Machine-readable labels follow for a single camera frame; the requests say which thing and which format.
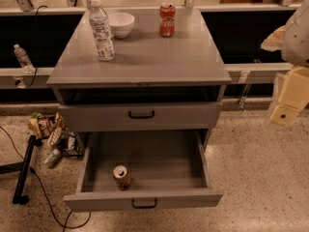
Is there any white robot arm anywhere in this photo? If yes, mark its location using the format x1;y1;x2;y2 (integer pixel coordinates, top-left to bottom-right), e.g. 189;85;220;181
261;0;309;127

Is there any black stand leg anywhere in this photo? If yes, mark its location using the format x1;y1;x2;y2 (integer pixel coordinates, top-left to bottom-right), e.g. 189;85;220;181
0;135;37;205

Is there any black drawer handle bottom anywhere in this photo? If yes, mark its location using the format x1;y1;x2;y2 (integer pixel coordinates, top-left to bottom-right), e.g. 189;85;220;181
131;198;157;210

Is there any white ceramic bowl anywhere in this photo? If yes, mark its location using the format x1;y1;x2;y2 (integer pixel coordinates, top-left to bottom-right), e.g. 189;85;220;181
109;13;135;39

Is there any black floor cable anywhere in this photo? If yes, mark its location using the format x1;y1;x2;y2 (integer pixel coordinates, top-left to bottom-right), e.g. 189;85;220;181
0;125;93;232

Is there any crushed green bottle on floor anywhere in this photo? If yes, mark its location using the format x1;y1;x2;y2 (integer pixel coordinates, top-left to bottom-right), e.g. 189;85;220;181
43;149;61;168

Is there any grey drawer cabinet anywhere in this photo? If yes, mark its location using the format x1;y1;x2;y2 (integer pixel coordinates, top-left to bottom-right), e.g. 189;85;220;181
45;6;233;138

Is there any clear plastic water bottle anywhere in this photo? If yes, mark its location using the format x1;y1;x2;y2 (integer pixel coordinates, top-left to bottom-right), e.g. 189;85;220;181
89;0;115;61

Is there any closed grey middle drawer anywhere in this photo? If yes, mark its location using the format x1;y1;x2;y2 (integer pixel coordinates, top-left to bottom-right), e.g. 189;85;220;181
59;102;222;132

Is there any pile of snack bags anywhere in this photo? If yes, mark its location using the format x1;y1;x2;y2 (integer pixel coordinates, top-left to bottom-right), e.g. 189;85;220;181
29;112;84;157

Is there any black drawer handle middle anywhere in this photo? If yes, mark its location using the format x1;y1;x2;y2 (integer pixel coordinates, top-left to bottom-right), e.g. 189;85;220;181
127;110;155;119

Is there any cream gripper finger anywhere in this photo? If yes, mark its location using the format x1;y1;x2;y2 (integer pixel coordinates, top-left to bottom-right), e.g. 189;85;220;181
269;67;309;126
261;26;285;52

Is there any orange soda can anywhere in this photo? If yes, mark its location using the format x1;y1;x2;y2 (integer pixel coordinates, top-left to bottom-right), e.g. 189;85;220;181
113;165;130;190

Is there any black drawer handle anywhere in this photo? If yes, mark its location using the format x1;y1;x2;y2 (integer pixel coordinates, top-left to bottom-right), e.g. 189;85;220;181
127;110;155;119
131;198;157;210

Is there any red cola can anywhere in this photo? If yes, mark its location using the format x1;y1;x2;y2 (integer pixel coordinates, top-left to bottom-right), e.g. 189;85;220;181
159;3;176;37

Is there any small water bottle on ledge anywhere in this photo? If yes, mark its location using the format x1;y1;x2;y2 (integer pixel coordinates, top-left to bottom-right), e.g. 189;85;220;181
14;44;35;74

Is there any open grey bottom drawer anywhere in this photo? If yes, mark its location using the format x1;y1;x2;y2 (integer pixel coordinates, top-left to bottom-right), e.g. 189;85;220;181
64;130;223;212

